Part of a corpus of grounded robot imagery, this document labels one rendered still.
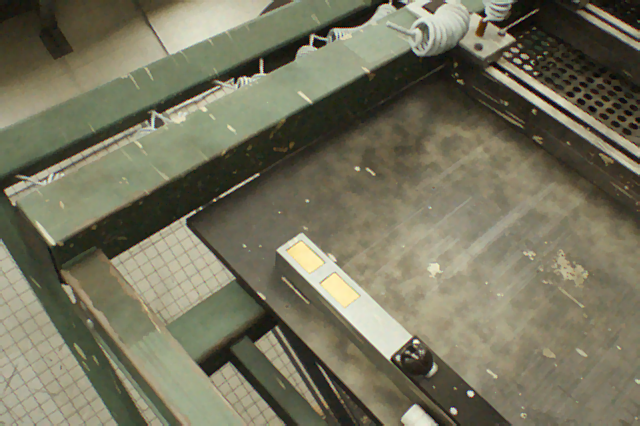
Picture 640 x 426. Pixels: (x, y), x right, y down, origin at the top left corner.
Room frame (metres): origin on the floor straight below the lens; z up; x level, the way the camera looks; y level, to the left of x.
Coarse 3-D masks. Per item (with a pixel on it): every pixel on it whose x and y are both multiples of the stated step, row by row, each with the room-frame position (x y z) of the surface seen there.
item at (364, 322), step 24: (288, 264) 0.89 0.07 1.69; (312, 288) 0.87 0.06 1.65; (360, 288) 0.87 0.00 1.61; (336, 312) 0.85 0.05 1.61; (360, 312) 0.84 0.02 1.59; (384, 312) 0.84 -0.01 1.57; (360, 336) 0.83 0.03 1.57; (384, 336) 0.82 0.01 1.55; (408, 336) 0.82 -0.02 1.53; (384, 360) 0.81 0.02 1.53; (408, 384) 0.79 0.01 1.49; (432, 408) 0.77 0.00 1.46
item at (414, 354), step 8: (416, 344) 0.69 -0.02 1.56; (408, 352) 0.68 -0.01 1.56; (416, 352) 0.68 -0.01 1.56; (424, 352) 0.68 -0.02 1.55; (400, 360) 0.69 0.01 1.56; (408, 360) 0.68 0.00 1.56; (416, 360) 0.67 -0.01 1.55; (424, 360) 0.68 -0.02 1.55; (432, 360) 0.68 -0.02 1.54; (408, 368) 0.68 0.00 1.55; (416, 368) 0.67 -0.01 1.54; (424, 368) 0.68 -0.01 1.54; (432, 368) 0.77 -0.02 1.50; (416, 376) 0.68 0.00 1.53
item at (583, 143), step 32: (448, 0) 1.24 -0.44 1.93; (512, 0) 1.10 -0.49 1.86; (480, 32) 1.16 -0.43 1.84; (448, 64) 1.22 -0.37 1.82; (480, 64) 1.17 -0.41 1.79; (480, 96) 1.20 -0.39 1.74; (512, 96) 1.14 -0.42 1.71; (544, 96) 1.14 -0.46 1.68; (544, 128) 1.12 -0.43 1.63; (576, 128) 1.08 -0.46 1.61; (608, 128) 1.09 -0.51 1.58; (576, 160) 1.10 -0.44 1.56; (608, 160) 1.05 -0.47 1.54; (608, 192) 1.08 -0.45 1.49
